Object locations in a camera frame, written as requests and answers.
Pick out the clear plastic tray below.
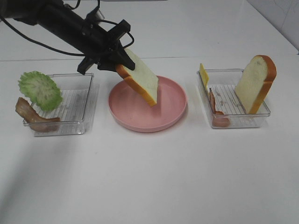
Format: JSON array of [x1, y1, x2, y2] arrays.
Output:
[[23, 73, 99, 137], [197, 69, 271, 129]]

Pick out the bacon strip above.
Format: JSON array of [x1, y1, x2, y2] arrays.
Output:
[[15, 97, 60, 132], [209, 88, 230, 128]]

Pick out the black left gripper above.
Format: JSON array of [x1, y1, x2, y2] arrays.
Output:
[[67, 14, 135, 75]]

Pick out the bread slice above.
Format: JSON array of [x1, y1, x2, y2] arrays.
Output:
[[235, 55, 277, 114], [116, 49, 158, 106]]

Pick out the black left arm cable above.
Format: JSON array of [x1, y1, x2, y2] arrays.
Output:
[[0, 0, 135, 57]]

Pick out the left clear plastic tray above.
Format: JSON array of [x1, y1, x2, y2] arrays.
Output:
[[23, 73, 99, 137]]

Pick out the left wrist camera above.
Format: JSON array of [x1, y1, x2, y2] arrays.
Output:
[[94, 8, 105, 23]]

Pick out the yellow cheese slice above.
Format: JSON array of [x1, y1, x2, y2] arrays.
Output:
[[199, 63, 209, 91]]

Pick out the green lettuce leaf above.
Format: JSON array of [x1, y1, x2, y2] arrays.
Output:
[[18, 71, 63, 112]]

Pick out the right clear plastic tray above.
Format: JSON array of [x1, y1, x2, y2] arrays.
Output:
[[197, 69, 271, 129]]

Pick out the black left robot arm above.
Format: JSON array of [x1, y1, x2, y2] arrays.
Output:
[[0, 0, 135, 75]]

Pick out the pink round plate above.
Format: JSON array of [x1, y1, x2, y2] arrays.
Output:
[[108, 77, 187, 133]]

